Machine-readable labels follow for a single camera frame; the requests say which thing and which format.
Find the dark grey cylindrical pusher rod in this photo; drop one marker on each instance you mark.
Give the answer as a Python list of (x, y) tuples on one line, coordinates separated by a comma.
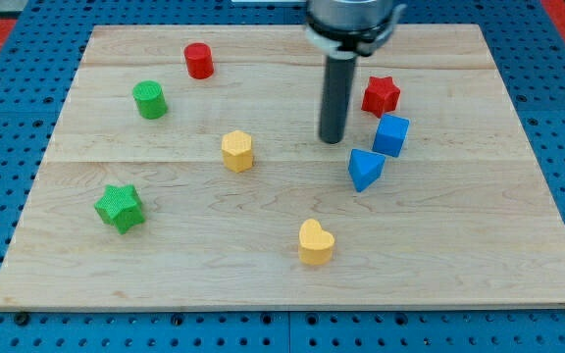
[(338, 79)]

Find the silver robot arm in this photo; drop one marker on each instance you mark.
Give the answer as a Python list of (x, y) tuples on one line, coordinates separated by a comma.
[(344, 30)]

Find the blue triangle block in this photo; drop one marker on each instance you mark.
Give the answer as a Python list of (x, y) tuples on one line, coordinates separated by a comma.
[(364, 168)]

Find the yellow heart block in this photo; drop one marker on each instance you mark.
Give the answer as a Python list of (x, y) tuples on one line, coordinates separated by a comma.
[(315, 245)]

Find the red star block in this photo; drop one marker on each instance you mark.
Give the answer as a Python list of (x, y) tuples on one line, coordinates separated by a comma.
[(381, 95)]

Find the blue cube block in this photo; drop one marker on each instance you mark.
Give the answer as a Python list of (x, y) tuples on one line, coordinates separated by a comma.
[(390, 135)]

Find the yellow hexagon block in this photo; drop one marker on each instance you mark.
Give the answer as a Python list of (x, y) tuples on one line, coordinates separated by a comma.
[(237, 151)]

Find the red cylinder block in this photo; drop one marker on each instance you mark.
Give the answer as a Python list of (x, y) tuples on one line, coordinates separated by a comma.
[(199, 60)]

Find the wooden board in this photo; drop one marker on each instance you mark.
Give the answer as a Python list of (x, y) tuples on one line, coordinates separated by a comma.
[(461, 219)]

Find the green cylinder block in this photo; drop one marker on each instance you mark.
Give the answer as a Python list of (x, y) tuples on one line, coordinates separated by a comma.
[(149, 99)]

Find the green star block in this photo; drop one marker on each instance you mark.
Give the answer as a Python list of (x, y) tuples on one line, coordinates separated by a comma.
[(120, 207)]

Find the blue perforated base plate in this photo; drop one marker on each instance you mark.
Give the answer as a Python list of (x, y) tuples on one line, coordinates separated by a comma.
[(37, 65)]

